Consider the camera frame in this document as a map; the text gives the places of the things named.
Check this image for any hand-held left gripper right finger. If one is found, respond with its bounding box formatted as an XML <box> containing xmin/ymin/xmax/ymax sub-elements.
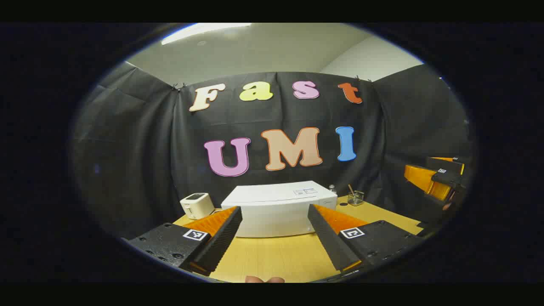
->
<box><xmin>308</xmin><ymin>204</ymin><xmax>425</xmax><ymax>273</ymax></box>

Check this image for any white toaster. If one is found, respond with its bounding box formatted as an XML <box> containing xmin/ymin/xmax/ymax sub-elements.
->
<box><xmin>180</xmin><ymin>193</ymin><xmax>215</xmax><ymax>220</ymax></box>

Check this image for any ceiling light panel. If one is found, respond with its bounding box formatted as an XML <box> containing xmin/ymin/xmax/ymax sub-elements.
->
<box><xmin>161</xmin><ymin>23</ymin><xmax>252</xmax><ymax>45</ymax></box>

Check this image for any glass jar with sticks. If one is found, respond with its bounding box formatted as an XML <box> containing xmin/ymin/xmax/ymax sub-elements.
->
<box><xmin>348</xmin><ymin>184</ymin><xmax>365</xmax><ymax>206</ymax></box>

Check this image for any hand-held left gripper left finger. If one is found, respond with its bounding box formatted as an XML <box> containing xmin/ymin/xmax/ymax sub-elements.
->
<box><xmin>127</xmin><ymin>206</ymin><xmax>243</xmax><ymax>277</ymax></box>

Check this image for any white microwave oven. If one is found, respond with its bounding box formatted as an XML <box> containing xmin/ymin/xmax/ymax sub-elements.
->
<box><xmin>221</xmin><ymin>181</ymin><xmax>337</xmax><ymax>238</ymax></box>

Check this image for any black backdrop cloth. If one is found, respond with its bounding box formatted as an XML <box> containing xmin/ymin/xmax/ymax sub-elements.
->
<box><xmin>72</xmin><ymin>62</ymin><xmax>474</xmax><ymax>238</ymax></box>

